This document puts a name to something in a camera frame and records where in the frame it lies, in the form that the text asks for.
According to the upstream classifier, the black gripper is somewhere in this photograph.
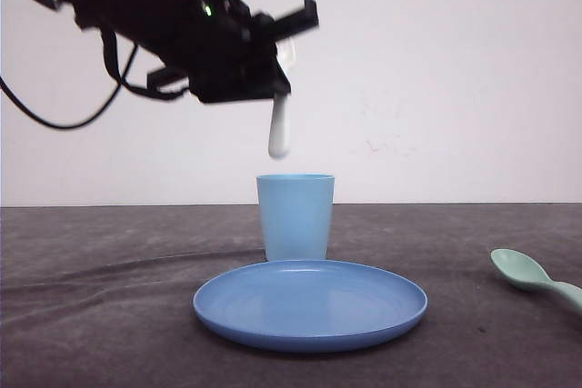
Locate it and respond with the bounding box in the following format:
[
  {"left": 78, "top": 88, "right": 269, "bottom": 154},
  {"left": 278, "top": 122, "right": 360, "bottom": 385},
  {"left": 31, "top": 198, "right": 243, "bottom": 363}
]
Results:
[{"left": 72, "top": 0, "right": 319, "bottom": 104}]

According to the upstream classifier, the white plastic fork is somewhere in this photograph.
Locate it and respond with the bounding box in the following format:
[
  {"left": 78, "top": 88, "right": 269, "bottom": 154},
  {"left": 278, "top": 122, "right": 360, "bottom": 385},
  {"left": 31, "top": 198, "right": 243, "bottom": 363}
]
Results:
[{"left": 268, "top": 38, "right": 296, "bottom": 160}]

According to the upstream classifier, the light blue plastic cup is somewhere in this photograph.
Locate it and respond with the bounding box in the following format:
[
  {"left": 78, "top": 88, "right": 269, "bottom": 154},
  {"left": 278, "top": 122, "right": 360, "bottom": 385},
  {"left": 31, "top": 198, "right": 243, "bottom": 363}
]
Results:
[{"left": 256, "top": 174, "right": 335, "bottom": 261}]

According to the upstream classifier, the mint green plastic spoon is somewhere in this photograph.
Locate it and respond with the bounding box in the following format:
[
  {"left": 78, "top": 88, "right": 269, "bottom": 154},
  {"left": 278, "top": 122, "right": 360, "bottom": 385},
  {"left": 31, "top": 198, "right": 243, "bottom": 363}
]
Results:
[{"left": 490, "top": 248, "right": 581, "bottom": 313}]

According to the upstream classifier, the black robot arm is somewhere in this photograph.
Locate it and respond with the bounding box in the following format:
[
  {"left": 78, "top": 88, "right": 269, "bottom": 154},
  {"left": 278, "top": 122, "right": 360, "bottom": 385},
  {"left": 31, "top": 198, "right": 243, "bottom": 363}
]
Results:
[{"left": 35, "top": 0, "right": 318, "bottom": 104}]

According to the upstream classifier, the blue plastic plate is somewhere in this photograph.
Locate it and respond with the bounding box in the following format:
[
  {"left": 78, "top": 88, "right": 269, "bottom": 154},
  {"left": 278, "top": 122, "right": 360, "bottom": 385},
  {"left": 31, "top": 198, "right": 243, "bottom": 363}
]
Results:
[{"left": 192, "top": 260, "right": 428, "bottom": 353}]

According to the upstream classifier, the black cable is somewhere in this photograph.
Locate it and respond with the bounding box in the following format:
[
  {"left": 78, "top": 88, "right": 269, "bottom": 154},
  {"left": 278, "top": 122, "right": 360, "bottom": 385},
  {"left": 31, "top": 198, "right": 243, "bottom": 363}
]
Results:
[{"left": 0, "top": 31, "right": 140, "bottom": 130}]

